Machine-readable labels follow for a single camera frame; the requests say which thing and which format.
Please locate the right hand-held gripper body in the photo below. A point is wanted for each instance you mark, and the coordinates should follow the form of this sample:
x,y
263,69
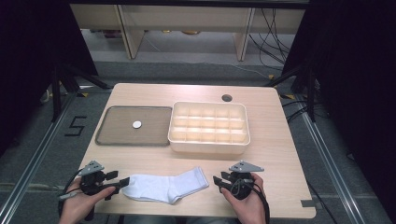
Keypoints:
x,y
241,183

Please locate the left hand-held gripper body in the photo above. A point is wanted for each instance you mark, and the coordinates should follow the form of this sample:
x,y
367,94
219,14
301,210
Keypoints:
x,y
91,180

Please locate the white sock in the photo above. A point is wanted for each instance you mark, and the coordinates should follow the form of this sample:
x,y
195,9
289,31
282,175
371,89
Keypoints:
x,y
165,186

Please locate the person's right hand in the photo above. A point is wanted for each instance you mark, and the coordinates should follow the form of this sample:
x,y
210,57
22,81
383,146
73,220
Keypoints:
x,y
249,210

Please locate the person's left hand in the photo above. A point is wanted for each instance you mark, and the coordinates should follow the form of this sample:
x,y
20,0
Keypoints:
x,y
77,207

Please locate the brown flat tray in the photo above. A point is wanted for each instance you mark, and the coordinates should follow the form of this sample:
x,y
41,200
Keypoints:
x,y
118,130

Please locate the cream compartment storage box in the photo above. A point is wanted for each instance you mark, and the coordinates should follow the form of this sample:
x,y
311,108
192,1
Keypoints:
x,y
209,127

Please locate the white round lid knob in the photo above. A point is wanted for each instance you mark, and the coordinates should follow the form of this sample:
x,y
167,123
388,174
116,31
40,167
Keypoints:
x,y
137,124

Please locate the grey tape strip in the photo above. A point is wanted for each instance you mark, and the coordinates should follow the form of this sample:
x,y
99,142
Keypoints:
x,y
307,203

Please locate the black metal stand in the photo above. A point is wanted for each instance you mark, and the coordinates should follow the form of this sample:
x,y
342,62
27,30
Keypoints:
x,y
310,93
56,93

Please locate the dark curtain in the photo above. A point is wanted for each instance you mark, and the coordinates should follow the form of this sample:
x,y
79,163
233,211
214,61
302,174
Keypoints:
x,y
358,77
28,62

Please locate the yellow object under desk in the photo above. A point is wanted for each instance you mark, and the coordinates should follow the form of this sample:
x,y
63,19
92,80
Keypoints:
x,y
190,32

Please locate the beige desk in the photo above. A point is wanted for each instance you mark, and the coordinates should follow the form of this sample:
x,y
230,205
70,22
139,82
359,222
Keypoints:
x,y
186,17

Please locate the aluminium floor rail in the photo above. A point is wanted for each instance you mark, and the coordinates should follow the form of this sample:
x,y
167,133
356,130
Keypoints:
x,y
34,158
330,168

